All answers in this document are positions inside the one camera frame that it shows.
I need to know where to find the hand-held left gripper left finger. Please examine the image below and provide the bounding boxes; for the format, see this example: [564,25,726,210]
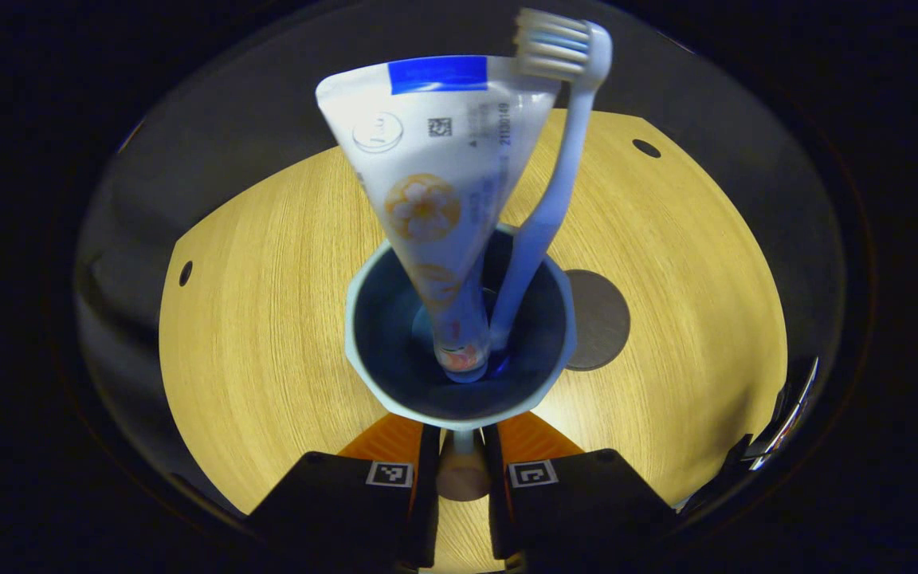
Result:
[248,413,441,571]

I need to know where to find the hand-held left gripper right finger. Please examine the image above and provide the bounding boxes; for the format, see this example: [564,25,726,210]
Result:
[481,411,679,563]

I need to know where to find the blue cup with wooden handle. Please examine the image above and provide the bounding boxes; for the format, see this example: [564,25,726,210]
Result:
[345,223,577,503]

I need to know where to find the white toothpaste tube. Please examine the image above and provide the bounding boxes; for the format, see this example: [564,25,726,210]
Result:
[316,54,562,374]

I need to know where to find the white toothbrush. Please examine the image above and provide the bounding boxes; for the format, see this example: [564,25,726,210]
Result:
[487,8,614,356]

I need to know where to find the wooden desktop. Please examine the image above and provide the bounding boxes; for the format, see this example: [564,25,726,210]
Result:
[158,109,789,574]

